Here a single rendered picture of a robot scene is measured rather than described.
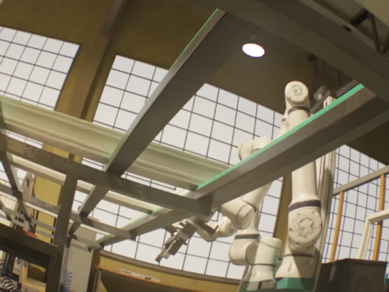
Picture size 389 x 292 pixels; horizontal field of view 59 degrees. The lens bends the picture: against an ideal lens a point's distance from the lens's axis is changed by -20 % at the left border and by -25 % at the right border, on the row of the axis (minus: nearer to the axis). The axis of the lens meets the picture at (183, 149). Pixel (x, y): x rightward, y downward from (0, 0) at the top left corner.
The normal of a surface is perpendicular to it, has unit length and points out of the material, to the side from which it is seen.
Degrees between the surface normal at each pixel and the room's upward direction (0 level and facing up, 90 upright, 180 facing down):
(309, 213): 94
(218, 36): 180
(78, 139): 90
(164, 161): 90
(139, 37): 90
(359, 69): 180
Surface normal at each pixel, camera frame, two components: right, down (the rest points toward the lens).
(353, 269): 0.17, -0.33
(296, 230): -0.36, -0.27
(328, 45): -0.20, 0.91
